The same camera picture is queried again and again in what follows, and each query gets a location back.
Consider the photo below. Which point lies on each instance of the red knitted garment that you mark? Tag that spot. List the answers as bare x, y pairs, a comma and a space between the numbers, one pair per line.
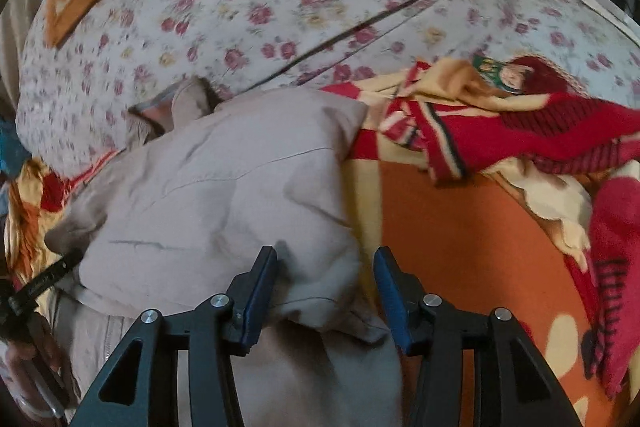
575, 162

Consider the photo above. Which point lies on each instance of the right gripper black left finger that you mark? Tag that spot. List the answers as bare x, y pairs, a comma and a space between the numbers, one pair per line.
172, 370

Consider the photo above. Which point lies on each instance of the beige grey jacket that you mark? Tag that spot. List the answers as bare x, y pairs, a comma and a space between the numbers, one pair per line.
170, 223

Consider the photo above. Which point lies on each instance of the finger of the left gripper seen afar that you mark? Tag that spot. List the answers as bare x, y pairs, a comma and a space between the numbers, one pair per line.
26, 299

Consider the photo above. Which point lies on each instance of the teal plastic bag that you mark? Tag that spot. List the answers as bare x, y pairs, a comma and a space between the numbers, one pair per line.
13, 154

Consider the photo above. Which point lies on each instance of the person's left hand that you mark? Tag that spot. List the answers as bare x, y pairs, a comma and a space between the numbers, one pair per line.
30, 371

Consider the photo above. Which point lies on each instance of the orange red yellow blanket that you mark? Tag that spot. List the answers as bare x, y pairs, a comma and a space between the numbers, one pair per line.
473, 242

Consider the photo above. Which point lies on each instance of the floral white quilt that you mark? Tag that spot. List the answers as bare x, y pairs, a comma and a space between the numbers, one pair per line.
76, 98

